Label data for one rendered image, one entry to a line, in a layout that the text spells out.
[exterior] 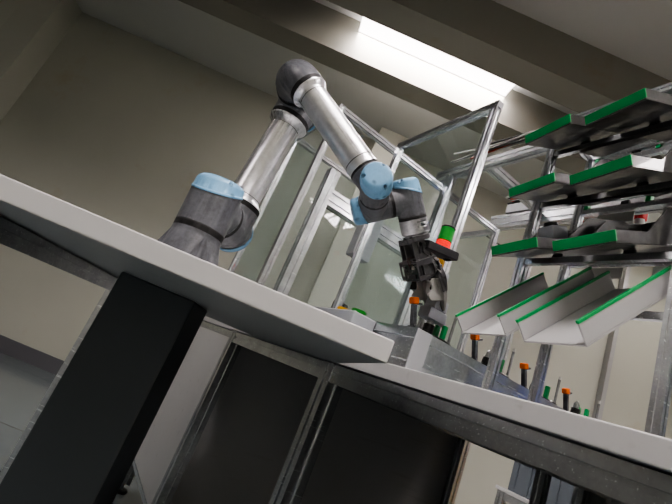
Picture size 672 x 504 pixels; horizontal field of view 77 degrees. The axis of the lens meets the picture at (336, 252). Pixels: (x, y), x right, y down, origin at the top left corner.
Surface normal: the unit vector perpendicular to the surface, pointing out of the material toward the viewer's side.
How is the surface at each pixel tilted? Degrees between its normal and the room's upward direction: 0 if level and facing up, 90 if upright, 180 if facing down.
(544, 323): 90
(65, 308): 90
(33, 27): 90
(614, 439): 90
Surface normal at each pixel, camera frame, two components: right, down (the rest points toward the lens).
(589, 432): -0.77, -0.46
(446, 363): 0.51, -0.06
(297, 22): 0.14, -0.25
